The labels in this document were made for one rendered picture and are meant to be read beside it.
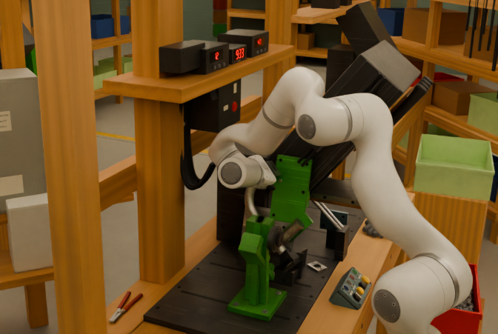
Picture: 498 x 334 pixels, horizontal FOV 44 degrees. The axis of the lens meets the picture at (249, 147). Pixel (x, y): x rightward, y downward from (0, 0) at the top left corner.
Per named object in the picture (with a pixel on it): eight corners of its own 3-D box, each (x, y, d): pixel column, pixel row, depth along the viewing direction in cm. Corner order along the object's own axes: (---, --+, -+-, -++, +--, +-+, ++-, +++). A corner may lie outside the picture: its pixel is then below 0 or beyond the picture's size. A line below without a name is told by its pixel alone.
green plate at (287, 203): (310, 222, 200) (319, 159, 198) (302, 226, 192) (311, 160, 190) (276, 215, 204) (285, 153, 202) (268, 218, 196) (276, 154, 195)
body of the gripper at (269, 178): (270, 179, 176) (281, 179, 187) (250, 150, 178) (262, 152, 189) (249, 194, 178) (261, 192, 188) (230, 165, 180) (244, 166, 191)
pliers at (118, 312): (127, 293, 187) (127, 289, 187) (143, 296, 186) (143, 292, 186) (103, 322, 173) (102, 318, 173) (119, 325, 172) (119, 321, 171)
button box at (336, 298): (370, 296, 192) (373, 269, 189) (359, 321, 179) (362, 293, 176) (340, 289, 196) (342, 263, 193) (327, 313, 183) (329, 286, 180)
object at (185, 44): (205, 66, 181) (205, 42, 179) (181, 74, 168) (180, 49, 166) (184, 64, 184) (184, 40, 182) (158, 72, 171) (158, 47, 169)
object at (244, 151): (292, 218, 238) (296, 135, 228) (263, 251, 212) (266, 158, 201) (248, 209, 245) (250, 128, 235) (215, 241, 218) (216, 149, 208)
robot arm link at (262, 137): (238, 85, 152) (198, 156, 173) (281, 131, 147) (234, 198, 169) (261, 75, 157) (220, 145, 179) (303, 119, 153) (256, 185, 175)
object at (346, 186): (379, 194, 211) (379, 186, 210) (368, 211, 197) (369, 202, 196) (273, 176, 225) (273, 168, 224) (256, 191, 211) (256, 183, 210)
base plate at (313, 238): (373, 208, 255) (373, 203, 254) (281, 361, 158) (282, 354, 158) (279, 191, 270) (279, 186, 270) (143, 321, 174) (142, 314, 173)
